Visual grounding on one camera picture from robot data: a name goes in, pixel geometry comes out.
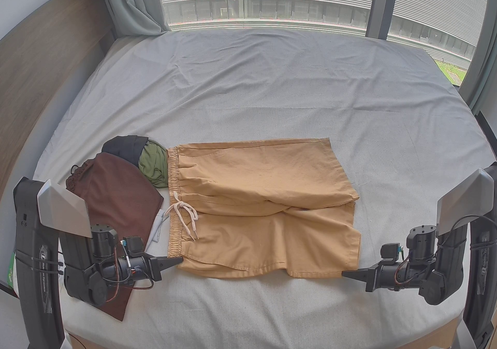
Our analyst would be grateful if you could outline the tan shorts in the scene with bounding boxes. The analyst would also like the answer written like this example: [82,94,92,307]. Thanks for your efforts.
[165,137,362,279]

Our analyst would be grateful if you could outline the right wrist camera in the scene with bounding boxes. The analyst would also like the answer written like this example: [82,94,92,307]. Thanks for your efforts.
[381,243,401,266]

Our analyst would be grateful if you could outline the black garment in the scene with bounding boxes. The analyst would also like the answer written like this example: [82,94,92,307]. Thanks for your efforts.
[102,135,150,167]

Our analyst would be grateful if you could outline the bed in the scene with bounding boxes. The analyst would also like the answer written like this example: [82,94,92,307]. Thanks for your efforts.
[0,0,494,349]

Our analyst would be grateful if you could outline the green garment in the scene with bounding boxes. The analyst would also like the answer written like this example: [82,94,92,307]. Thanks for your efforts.
[138,139,170,189]

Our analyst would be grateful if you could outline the green white packet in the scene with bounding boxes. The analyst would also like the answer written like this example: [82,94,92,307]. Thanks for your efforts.
[6,251,17,288]

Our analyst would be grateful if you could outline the brown shorts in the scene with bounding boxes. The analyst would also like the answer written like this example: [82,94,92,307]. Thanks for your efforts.
[65,151,164,321]

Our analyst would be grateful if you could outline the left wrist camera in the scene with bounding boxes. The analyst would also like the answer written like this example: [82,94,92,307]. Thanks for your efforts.
[122,236,145,259]

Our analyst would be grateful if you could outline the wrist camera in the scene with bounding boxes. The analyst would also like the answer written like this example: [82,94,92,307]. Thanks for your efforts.
[381,243,401,266]
[122,236,145,259]

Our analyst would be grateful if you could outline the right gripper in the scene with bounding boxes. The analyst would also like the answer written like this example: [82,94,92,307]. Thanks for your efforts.
[364,261,407,293]

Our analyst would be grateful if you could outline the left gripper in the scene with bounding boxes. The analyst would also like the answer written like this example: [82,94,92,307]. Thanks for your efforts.
[120,254,164,282]

